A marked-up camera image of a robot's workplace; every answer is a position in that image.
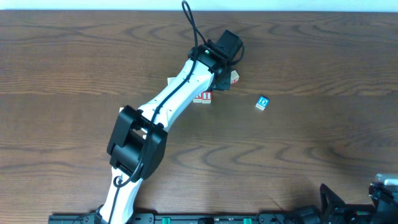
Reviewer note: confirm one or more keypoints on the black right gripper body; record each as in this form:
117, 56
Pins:
328, 199

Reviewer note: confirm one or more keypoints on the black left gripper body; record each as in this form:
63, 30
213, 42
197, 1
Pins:
224, 82

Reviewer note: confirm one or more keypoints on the red I letter block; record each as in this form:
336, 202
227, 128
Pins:
206, 97

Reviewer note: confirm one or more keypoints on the red A letter block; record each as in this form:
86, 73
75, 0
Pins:
198, 99

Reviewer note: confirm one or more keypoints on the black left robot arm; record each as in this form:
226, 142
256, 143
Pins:
138, 140

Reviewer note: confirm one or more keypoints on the red E letter block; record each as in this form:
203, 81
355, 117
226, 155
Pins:
234, 77

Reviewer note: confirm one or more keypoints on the blue D letter block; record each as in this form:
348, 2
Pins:
262, 103

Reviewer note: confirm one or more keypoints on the plain face wooden block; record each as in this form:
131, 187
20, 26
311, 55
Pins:
170, 80

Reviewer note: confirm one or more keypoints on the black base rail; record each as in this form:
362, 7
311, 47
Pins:
149, 218

